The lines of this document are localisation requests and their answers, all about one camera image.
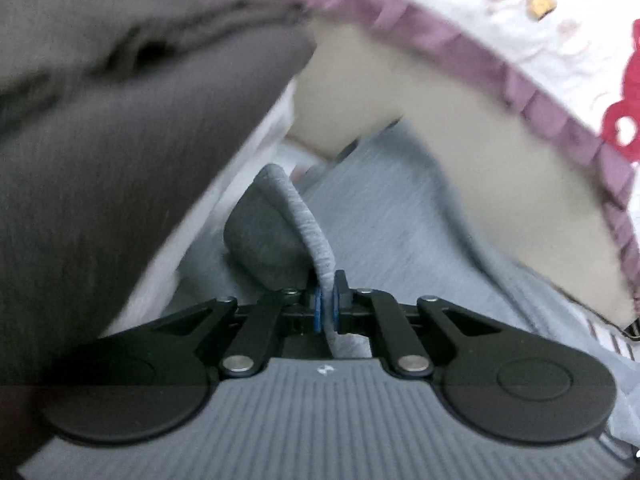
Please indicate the beige mattress side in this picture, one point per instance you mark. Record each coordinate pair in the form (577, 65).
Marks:
(450, 160)

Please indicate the grey garment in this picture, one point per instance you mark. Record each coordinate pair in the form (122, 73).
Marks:
(400, 220)

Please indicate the brown folded garment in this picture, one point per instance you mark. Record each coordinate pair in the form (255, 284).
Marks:
(100, 170)

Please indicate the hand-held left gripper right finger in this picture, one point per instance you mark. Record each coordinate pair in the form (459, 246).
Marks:
(339, 307)

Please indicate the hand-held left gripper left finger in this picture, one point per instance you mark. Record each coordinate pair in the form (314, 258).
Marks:
(318, 312)

